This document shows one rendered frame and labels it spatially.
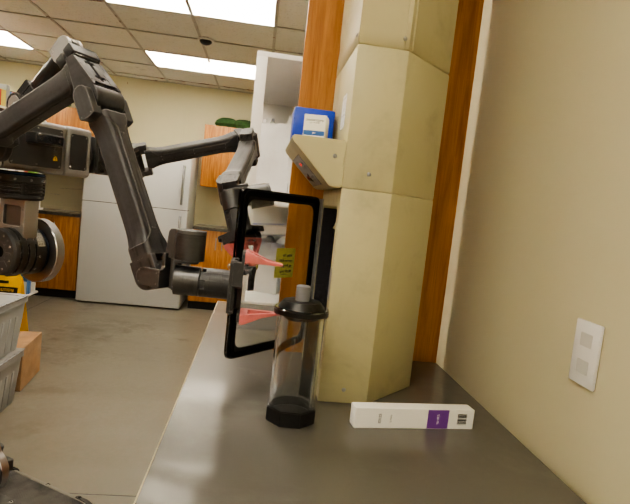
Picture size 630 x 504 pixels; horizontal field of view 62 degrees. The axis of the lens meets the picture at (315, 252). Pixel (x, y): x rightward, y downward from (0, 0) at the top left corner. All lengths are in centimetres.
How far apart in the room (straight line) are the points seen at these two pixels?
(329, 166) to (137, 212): 40
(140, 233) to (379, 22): 65
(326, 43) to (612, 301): 98
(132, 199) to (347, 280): 47
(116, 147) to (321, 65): 65
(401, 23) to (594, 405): 82
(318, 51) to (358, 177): 52
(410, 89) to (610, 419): 73
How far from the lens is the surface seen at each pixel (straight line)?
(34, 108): 132
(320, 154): 112
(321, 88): 152
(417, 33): 123
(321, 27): 156
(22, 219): 175
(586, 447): 107
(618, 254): 101
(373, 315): 116
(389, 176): 114
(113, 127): 115
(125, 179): 111
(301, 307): 99
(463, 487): 96
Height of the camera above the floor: 137
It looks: 5 degrees down
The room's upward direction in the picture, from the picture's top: 6 degrees clockwise
